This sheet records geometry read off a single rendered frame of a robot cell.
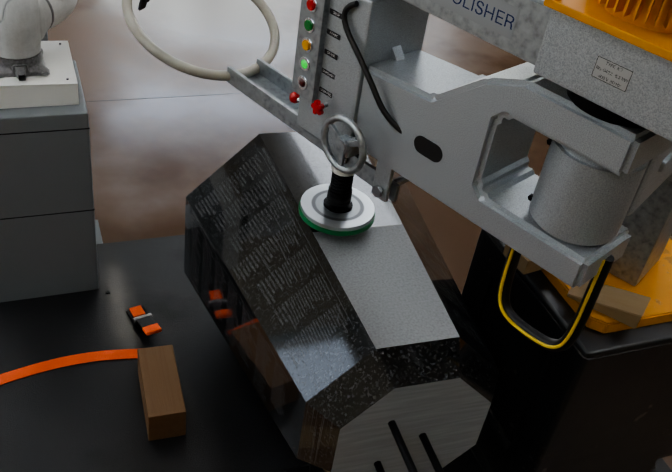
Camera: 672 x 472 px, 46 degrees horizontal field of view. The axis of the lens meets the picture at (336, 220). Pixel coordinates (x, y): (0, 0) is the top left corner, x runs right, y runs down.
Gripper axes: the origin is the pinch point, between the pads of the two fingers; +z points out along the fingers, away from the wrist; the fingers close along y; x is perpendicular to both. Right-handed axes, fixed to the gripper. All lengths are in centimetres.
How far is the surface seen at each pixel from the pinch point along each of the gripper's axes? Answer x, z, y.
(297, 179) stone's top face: -8, 7, 77
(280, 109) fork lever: -16, -19, 64
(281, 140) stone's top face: 7, 15, 62
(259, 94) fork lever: -14, -16, 56
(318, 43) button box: -24, -52, 68
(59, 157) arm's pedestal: -31, 53, 7
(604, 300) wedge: 3, -25, 166
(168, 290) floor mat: -12, 102, 56
